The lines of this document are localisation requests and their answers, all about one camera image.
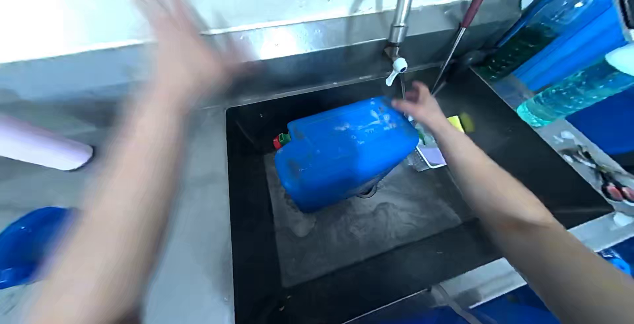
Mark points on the person's left forearm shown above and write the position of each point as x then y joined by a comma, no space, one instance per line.
131,165

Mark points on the steel sink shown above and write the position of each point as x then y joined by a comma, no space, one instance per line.
396,259

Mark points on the clear bottle, dark green liquid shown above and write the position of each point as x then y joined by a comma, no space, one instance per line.
535,36

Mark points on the person's right hand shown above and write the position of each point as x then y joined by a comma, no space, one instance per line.
425,107

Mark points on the person's left fingers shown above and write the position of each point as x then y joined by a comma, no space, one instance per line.
173,12

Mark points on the person's right forearm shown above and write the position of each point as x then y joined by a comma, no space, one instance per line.
510,200

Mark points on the large blue plastic container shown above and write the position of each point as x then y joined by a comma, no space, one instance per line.
584,41

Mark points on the yellow and green sponge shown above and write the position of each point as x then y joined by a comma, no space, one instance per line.
455,123

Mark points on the blue plastic jerrycan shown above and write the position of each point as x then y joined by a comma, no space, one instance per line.
341,150

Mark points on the blue plastic basin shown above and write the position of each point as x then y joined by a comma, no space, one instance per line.
29,244

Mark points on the lavender cylindrical bottle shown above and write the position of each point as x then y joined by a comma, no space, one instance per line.
42,143

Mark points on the clear container with lavender item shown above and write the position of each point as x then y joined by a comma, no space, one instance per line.
431,155

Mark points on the person's left hand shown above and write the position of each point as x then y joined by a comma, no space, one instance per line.
190,61

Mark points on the bottle with teal liquid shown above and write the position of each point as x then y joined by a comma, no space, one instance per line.
574,91

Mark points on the person's right fingers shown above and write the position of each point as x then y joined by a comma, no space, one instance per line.
419,89

